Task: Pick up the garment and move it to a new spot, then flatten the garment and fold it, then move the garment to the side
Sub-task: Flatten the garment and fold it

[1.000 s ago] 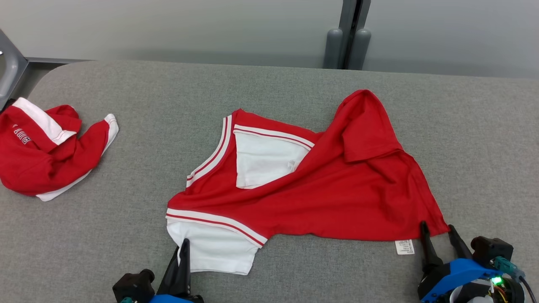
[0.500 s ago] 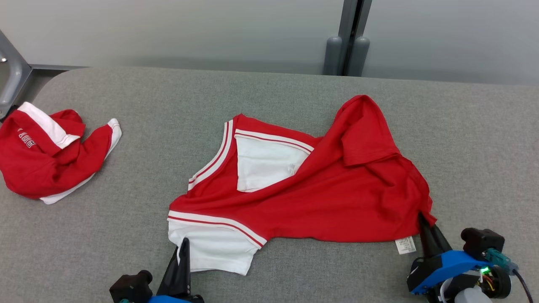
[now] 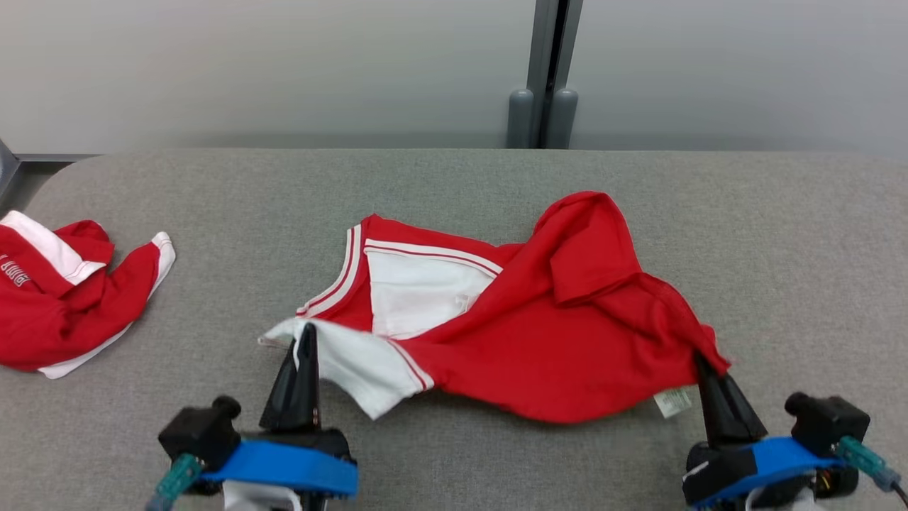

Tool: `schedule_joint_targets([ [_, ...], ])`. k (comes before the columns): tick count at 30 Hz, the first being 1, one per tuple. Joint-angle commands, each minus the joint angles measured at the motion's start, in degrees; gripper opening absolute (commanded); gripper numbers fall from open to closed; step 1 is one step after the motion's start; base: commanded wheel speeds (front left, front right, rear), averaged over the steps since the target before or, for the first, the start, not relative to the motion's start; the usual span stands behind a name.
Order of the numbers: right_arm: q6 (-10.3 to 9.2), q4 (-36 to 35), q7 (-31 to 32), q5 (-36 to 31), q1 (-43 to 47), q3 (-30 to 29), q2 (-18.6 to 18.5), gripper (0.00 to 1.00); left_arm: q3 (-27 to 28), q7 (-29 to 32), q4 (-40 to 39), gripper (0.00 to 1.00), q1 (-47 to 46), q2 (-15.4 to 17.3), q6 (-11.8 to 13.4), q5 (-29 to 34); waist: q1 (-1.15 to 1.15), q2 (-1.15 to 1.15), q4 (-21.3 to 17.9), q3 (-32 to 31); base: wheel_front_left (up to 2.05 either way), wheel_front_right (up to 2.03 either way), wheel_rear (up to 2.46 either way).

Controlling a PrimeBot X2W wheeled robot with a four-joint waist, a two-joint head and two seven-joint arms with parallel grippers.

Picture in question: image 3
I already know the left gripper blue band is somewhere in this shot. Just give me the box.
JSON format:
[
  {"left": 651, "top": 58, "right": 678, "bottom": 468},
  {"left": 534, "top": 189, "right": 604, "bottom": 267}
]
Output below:
[{"left": 202, "top": 323, "right": 359, "bottom": 511}]

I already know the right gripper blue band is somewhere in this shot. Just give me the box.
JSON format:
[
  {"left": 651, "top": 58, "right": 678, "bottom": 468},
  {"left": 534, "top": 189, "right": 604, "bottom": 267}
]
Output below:
[{"left": 681, "top": 353, "right": 860, "bottom": 511}]

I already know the red basketball jersey top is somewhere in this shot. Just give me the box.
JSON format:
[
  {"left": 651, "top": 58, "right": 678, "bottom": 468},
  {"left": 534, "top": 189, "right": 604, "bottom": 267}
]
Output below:
[{"left": 258, "top": 190, "right": 731, "bottom": 425}]

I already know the red basketball shorts white trim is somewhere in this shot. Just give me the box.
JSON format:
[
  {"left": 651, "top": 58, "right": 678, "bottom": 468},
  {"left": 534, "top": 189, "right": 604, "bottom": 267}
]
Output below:
[{"left": 0, "top": 210, "right": 177, "bottom": 380}]

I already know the teal right camera cable plug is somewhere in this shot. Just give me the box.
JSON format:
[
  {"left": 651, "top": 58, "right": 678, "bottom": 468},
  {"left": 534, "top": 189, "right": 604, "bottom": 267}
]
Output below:
[{"left": 836, "top": 436, "right": 908, "bottom": 506}]

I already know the teal camera cable plug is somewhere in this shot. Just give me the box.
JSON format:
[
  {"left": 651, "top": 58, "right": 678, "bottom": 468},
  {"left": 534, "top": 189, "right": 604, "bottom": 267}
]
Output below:
[
  {"left": 145, "top": 454, "right": 204, "bottom": 511},
  {"left": 836, "top": 436, "right": 908, "bottom": 506}
]

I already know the teal left camera cable plug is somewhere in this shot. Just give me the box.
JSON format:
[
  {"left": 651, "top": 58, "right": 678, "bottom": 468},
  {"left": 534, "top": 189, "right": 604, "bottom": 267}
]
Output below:
[{"left": 145, "top": 454, "right": 204, "bottom": 511}]

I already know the grey partition foot bracket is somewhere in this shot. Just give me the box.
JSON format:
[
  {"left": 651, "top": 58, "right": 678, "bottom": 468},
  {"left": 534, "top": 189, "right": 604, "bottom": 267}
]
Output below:
[{"left": 0, "top": 138, "right": 21, "bottom": 207}]

